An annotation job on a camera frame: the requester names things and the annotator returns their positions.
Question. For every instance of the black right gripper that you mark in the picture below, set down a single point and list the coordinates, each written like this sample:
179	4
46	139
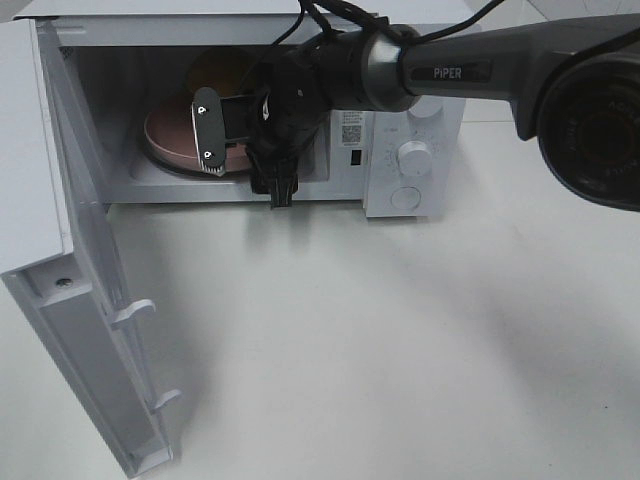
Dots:
293	98

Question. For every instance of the burger with lettuce and cheese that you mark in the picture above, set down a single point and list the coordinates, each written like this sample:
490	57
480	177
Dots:
221	68

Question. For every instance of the pink round plate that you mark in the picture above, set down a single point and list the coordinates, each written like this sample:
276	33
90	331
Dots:
170	138

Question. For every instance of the round microwave door button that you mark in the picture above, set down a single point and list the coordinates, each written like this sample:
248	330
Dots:
406	198

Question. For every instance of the white microwave knob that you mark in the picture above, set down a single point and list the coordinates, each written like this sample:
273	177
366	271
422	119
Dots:
426	107
414	159

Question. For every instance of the white microwave door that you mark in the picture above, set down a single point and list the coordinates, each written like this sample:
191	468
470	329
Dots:
59	260

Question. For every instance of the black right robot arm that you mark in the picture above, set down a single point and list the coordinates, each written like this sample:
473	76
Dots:
571	84

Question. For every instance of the white microwave oven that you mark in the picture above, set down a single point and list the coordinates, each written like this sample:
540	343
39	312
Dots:
125	72

